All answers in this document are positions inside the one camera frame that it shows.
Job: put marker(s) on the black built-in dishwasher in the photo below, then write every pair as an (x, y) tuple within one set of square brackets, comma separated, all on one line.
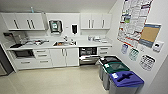
[(88, 55)]

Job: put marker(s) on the chrome sink faucet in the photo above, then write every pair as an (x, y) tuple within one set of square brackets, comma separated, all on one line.
[(65, 38)]

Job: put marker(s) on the white drawer unit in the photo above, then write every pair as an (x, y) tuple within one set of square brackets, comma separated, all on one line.
[(42, 58), (105, 51)]

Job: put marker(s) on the steel kitchen sink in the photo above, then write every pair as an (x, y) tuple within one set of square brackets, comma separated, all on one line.
[(63, 43)]

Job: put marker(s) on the white two-door base cabinet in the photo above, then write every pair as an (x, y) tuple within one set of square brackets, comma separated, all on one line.
[(65, 56)]

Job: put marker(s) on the steel paper towel dispenser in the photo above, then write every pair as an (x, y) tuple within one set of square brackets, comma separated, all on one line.
[(55, 26)]

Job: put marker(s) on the grey bin green lid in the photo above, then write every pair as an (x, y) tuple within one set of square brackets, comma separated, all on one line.
[(115, 67)]

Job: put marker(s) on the grey bin blue lid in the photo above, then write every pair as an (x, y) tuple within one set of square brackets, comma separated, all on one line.
[(126, 81)]

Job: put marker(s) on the black built-in oven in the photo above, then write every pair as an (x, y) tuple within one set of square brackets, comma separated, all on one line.
[(23, 53)]

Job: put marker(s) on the blue spray bottle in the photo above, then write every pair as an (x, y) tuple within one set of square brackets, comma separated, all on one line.
[(32, 10)]

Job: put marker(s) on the black coffee machine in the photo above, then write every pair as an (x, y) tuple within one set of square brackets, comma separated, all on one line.
[(11, 38)]

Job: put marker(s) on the steel refrigerator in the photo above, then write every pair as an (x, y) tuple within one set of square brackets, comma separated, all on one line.
[(3, 65)]

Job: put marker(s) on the small white wall sheet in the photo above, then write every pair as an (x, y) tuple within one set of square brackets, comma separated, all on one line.
[(147, 62), (133, 54), (124, 48)]

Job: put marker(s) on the large colourful wall poster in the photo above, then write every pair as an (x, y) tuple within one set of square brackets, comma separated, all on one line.
[(133, 20)]

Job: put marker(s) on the yellowish wall paper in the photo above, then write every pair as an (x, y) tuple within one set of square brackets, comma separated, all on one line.
[(150, 34)]

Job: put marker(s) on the white wall thermostat box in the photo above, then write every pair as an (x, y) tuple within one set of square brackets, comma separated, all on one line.
[(158, 45)]

